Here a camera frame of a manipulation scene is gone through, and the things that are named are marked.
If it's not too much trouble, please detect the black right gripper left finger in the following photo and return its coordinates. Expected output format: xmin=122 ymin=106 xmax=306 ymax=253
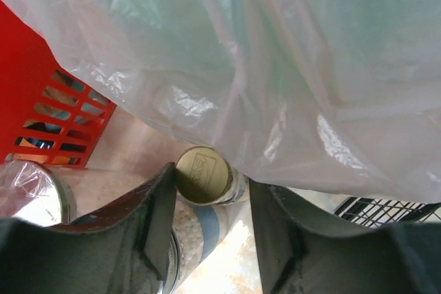
xmin=1 ymin=163 xmax=176 ymax=293

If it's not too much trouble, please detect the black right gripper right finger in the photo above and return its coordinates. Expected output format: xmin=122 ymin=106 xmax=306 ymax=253
xmin=249 ymin=182 xmax=440 ymax=293

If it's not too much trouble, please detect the silver lid spice jar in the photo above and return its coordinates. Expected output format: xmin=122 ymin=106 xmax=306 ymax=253
xmin=159 ymin=199 xmax=228 ymax=293

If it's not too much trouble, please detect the small gold cap bottle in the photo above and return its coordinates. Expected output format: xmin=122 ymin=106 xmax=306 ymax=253
xmin=175 ymin=146 xmax=249 ymax=206

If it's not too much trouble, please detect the red plastic basket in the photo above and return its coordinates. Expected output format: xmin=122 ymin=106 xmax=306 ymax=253
xmin=1 ymin=3 xmax=116 ymax=167

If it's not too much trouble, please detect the green bin with plastic bag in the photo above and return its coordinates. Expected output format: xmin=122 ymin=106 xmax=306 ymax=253
xmin=2 ymin=0 xmax=440 ymax=203

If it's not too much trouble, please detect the black wire rack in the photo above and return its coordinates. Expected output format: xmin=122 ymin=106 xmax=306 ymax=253
xmin=334 ymin=197 xmax=440 ymax=228

